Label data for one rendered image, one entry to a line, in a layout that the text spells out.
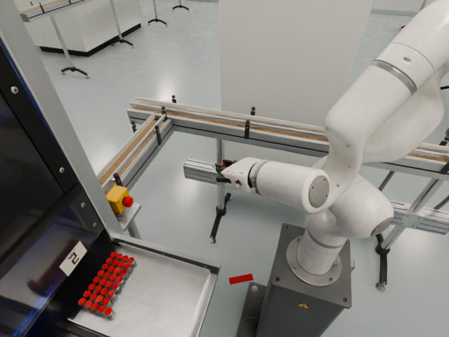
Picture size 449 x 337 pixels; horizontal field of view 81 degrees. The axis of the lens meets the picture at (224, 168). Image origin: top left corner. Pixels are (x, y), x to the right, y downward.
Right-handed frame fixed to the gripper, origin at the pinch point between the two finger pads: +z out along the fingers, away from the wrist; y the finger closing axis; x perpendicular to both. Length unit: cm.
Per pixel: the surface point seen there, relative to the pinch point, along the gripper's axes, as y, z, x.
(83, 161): -30.7, 21.4, 12.9
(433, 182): 105, -12, -56
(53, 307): -57, 28, -26
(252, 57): 90, 82, 25
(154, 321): -34, 8, -36
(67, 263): -47, 21, -12
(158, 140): 7, 71, 1
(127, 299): -38, 17, -31
